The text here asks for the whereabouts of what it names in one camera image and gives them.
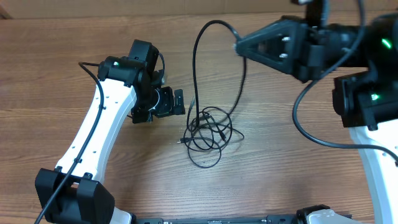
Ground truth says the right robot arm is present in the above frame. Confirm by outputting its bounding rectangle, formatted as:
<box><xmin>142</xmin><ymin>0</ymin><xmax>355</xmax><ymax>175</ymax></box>
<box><xmin>235</xmin><ymin>13</ymin><xmax>397</xmax><ymax>223</ymax></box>

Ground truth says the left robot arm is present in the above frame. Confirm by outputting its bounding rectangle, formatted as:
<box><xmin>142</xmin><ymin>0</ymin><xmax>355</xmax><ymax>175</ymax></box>
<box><xmin>35</xmin><ymin>40</ymin><xmax>185</xmax><ymax>223</ymax></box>

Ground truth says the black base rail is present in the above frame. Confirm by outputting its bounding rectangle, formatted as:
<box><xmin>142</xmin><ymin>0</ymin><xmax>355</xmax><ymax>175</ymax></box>
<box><xmin>135</xmin><ymin>204</ymin><xmax>354</xmax><ymax>224</ymax></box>

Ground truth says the thick black USB cable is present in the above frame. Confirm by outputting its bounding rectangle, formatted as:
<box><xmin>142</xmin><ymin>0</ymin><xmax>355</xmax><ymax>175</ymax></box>
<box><xmin>185</xmin><ymin>20</ymin><xmax>247</xmax><ymax>131</ymax></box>

